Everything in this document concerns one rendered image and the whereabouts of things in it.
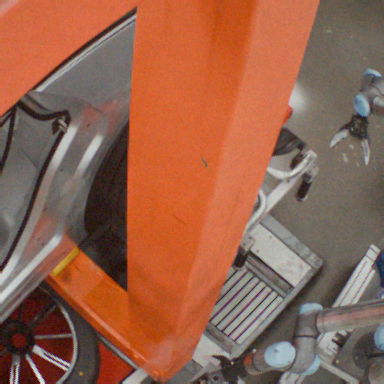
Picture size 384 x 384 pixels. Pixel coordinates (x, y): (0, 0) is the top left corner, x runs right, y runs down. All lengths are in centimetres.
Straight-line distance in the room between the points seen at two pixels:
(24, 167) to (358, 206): 180
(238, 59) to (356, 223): 276
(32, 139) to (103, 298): 58
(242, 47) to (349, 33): 343
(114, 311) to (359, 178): 166
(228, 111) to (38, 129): 142
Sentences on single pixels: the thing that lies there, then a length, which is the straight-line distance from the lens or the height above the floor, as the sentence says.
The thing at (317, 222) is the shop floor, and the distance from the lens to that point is 342.
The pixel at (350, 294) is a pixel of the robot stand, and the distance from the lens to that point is 309.
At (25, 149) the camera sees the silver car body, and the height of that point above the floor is 104.
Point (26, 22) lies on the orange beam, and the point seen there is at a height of 270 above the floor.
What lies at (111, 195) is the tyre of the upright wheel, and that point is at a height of 90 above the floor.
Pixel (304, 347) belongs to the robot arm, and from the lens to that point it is 198.
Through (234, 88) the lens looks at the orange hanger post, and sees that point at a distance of 81.
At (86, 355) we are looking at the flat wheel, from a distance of 260.
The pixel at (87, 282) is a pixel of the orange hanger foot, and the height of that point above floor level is 68.
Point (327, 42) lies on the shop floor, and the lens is 404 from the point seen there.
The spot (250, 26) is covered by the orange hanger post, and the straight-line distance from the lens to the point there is 71.
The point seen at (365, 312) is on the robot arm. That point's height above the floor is 131.
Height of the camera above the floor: 304
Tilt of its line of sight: 64 degrees down
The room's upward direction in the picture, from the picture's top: 11 degrees clockwise
